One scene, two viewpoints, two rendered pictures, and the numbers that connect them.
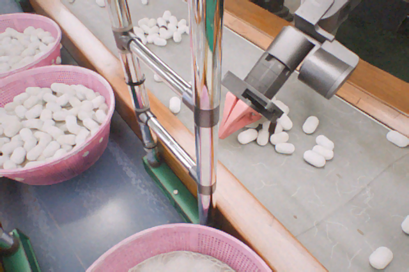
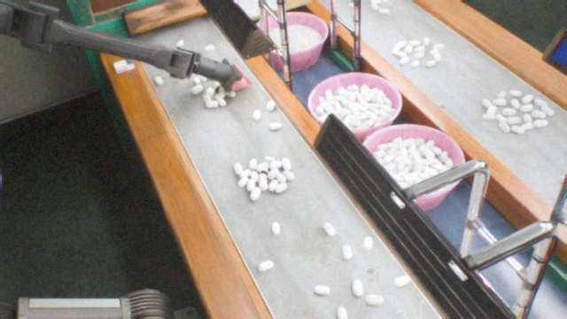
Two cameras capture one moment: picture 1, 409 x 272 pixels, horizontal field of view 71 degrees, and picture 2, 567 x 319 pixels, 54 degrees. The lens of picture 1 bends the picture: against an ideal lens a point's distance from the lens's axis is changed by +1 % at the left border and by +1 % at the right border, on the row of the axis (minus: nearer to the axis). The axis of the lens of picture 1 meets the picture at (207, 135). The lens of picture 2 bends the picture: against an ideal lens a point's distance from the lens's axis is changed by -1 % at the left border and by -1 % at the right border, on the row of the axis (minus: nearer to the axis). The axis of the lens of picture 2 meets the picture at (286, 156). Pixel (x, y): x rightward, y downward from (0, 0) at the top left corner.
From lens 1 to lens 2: 1.83 m
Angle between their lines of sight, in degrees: 86
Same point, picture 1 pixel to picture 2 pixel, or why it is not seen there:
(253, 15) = (172, 174)
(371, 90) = (147, 97)
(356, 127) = (171, 90)
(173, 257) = not seen: hidden behind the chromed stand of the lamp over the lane
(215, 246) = not seen: hidden behind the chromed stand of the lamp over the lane
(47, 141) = (348, 96)
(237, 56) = (209, 144)
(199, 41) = not seen: outside the picture
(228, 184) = (255, 64)
